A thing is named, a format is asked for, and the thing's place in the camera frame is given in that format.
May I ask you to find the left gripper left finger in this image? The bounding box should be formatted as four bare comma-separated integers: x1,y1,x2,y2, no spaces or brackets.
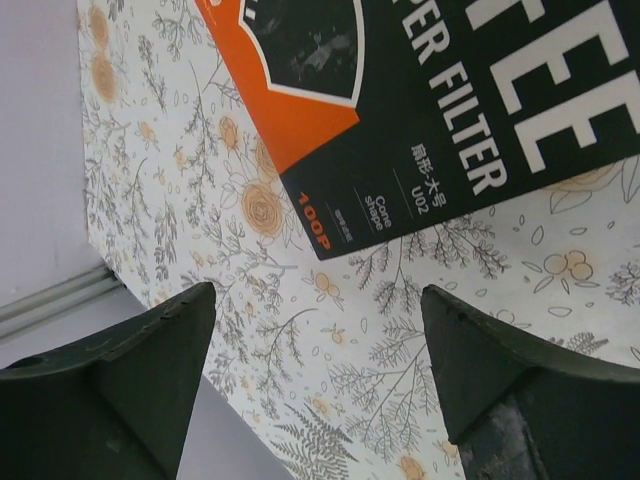
1,282,216,479

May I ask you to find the coffee filter paper box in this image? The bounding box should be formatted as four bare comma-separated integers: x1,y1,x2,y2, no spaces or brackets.
198,1,639,260

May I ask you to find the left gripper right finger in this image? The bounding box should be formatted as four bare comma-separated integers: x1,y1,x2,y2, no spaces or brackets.
421,285,639,479

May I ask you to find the left aluminium frame post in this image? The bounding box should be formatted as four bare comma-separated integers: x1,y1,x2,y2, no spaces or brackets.
1,266,123,343

